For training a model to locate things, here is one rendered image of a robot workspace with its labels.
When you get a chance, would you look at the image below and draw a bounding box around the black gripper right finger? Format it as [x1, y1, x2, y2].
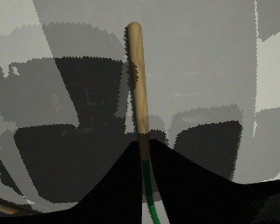
[150, 139, 280, 224]

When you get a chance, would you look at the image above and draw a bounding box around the wooden stick with dark green string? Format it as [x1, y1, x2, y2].
[126, 22, 160, 224]

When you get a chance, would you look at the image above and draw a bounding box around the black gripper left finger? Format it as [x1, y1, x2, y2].
[0, 141, 142, 224]

